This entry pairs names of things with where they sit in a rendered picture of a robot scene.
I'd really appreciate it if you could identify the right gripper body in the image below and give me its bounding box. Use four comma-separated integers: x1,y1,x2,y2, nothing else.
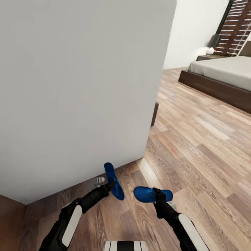
155,193,170,219

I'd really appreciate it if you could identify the sandal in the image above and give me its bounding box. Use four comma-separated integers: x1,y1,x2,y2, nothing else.
104,162,125,200
134,186,173,203

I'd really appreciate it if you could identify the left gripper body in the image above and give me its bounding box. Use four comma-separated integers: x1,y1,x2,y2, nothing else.
87,185,109,206

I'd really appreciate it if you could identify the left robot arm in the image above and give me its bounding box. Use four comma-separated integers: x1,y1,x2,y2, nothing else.
39,177,117,251

